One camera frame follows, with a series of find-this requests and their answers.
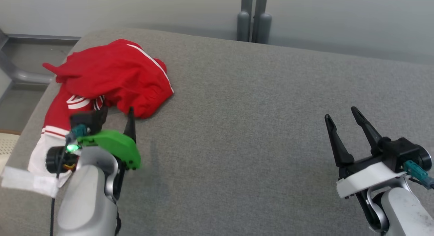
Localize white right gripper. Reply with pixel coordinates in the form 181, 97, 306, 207
324, 106, 407, 199

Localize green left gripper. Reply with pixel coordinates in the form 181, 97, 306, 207
46, 107, 142, 174

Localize red shorts with white stripe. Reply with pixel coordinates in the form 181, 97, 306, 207
42, 39, 174, 119

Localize red Bulls basketball jersey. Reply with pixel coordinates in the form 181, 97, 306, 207
27, 83, 105, 188

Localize cream perforated laundry basket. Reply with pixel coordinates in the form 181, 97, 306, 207
0, 132, 21, 175

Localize right cable with teal connector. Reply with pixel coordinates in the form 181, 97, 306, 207
403, 160, 434, 190

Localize grey metal frame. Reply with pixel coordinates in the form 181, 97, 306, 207
0, 29, 82, 104

